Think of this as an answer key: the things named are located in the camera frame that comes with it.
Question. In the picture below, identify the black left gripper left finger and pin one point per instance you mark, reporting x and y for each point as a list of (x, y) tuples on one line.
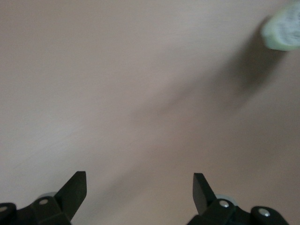
[(68, 201)]

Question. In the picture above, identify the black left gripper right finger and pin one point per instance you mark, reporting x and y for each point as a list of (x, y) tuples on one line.
[(204, 199)]

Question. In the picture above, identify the Wilson tennis ball can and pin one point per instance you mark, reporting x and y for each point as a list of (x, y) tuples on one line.
[(281, 30)]

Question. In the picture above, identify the brown table mat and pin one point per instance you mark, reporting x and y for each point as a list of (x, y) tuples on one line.
[(93, 70)]

